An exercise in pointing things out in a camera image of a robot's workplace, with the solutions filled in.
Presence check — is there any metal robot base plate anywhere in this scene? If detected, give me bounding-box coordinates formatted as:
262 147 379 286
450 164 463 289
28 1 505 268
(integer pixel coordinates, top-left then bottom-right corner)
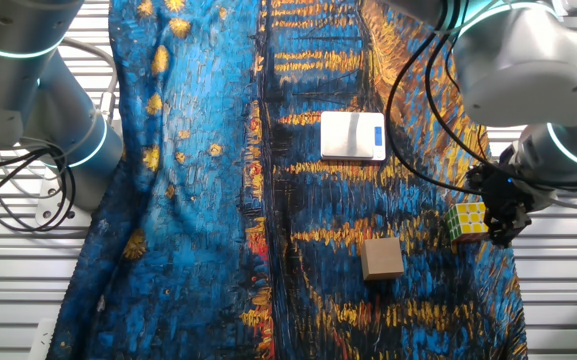
35 172 94 229

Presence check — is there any large wooden cube block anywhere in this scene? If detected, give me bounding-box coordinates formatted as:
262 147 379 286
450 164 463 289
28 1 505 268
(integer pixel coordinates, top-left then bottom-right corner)
360 237 405 282

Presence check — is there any Rubik's cube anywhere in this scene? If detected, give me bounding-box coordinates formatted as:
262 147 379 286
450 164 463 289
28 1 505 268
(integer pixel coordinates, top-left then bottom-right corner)
443 201 491 245

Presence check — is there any white plastic piece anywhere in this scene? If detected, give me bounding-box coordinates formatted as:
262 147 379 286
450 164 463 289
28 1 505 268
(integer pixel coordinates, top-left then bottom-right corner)
27 318 57 360

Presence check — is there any silver digital scale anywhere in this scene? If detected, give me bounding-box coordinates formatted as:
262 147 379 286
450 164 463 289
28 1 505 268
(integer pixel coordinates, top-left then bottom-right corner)
320 110 387 162

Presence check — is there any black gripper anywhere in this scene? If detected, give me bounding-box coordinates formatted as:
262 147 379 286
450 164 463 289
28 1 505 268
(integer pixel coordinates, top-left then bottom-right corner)
485 172 533 249

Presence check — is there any blue starry night painted cloth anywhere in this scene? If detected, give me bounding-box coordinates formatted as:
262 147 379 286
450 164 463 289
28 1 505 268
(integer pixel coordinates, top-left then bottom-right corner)
47 0 529 360

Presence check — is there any grey hose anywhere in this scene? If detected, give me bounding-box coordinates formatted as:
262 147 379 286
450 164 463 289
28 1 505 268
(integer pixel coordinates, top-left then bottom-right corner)
50 37 120 124

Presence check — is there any black base cable loop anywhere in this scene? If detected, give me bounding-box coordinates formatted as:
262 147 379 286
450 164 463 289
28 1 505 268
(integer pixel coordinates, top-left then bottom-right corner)
0 144 80 232

